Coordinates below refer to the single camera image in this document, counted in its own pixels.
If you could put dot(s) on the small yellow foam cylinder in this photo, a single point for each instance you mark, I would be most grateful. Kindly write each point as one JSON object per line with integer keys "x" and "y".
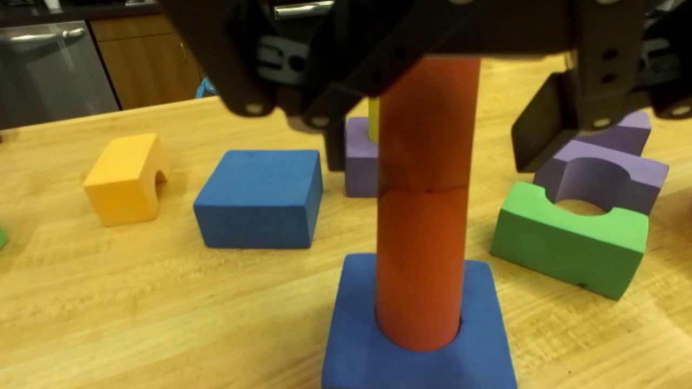
{"x": 373, "y": 119}

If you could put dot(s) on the purple foam rectangular block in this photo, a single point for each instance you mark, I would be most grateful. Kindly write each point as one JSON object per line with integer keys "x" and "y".
{"x": 630, "y": 135}

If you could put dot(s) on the blue round basket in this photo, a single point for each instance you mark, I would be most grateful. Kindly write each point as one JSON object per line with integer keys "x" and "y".
{"x": 203, "y": 88}

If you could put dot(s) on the tall red-orange foam cylinder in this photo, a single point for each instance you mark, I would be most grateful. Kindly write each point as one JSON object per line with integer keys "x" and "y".
{"x": 427, "y": 133}

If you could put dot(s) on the stainless dishwasher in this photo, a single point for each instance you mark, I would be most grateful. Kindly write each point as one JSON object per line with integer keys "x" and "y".
{"x": 50, "y": 73}

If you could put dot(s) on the yellow-orange small foam arch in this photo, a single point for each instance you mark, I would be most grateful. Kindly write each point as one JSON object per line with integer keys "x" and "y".
{"x": 124, "y": 181}

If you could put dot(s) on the wooden base cabinet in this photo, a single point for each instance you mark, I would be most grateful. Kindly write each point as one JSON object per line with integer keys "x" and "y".
{"x": 145, "y": 59}

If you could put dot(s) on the small green foam arch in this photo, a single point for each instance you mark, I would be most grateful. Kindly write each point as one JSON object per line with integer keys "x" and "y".
{"x": 598, "y": 253}

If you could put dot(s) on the large green foam arch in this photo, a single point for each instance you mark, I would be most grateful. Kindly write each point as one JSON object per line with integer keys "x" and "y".
{"x": 2, "y": 239}

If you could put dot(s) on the purple foam square block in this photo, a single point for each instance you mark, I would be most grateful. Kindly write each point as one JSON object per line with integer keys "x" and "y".
{"x": 361, "y": 159}

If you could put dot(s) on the purple foam arch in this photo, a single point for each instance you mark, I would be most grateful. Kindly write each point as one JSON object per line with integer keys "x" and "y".
{"x": 602, "y": 177}

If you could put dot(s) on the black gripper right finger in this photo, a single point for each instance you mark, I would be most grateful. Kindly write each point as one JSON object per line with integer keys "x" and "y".
{"x": 545, "y": 125}

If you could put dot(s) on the blue solid foam block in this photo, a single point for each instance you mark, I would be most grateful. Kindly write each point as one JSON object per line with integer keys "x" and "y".
{"x": 259, "y": 199}

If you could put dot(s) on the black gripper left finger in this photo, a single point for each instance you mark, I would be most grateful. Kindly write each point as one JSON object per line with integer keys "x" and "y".
{"x": 338, "y": 101}

